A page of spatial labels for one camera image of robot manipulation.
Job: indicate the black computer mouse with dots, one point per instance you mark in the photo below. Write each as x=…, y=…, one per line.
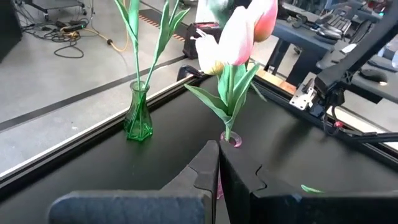
x=373, y=75

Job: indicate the black floor unit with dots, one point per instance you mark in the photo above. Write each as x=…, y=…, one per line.
x=9, y=28

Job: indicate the black table clamp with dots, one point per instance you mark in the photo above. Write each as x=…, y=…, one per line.
x=186, y=71

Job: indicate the black case with red label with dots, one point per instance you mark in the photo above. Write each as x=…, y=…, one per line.
x=192, y=40

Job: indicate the black aluminium table frame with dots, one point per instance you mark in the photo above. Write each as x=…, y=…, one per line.
x=357, y=53

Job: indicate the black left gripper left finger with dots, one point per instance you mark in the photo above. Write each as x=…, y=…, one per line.
x=174, y=205

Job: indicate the grey wheeled cart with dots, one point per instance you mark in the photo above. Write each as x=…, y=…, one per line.
x=56, y=3

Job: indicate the light pink artificial tulip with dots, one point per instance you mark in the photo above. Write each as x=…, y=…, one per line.
x=208, y=56

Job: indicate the black power strip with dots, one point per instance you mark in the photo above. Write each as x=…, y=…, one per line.
x=74, y=27

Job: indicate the black side desk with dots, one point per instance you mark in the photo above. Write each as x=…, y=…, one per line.
x=295, y=34

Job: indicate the pink glass vase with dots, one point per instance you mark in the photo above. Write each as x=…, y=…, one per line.
x=237, y=143

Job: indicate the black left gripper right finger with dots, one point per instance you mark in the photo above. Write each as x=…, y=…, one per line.
x=242, y=193

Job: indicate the green glass vase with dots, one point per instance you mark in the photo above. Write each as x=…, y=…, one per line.
x=138, y=124

